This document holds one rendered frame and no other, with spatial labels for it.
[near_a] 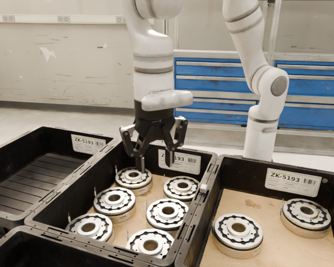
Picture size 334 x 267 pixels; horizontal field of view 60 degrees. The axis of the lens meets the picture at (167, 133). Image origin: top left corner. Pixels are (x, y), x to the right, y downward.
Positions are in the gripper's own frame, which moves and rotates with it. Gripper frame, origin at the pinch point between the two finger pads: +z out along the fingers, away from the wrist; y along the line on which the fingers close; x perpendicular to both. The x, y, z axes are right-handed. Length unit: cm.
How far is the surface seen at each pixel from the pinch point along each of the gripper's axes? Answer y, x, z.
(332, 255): -29.6, 22.7, 17.3
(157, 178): -8.0, -18.3, 17.2
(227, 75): -125, -145, 25
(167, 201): -4.5, -4.0, 14.3
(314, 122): -186, -103, 62
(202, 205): -6.8, 8.3, 7.3
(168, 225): -1.1, 3.9, 14.1
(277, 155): -69, -31, 30
